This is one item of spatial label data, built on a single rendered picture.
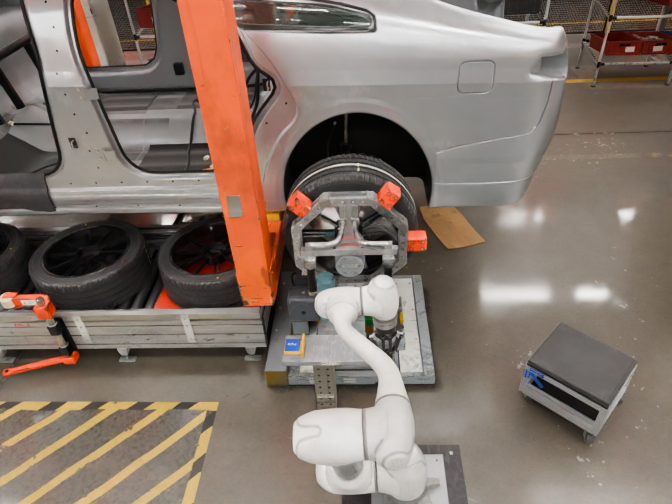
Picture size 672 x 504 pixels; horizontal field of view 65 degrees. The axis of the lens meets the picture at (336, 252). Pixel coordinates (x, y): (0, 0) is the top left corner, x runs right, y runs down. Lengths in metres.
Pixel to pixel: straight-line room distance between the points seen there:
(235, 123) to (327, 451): 1.30
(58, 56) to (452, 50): 1.84
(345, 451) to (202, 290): 1.75
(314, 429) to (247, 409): 1.56
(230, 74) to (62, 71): 1.11
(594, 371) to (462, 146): 1.25
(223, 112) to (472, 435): 1.93
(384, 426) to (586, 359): 1.61
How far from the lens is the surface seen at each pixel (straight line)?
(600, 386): 2.78
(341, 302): 1.80
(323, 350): 2.57
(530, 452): 2.88
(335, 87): 2.62
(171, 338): 3.16
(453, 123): 2.73
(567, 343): 2.91
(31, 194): 3.40
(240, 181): 2.29
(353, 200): 2.35
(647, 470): 3.02
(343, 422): 1.43
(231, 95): 2.12
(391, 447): 1.41
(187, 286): 3.01
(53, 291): 3.35
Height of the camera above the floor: 2.38
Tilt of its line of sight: 38 degrees down
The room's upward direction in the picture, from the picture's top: 4 degrees counter-clockwise
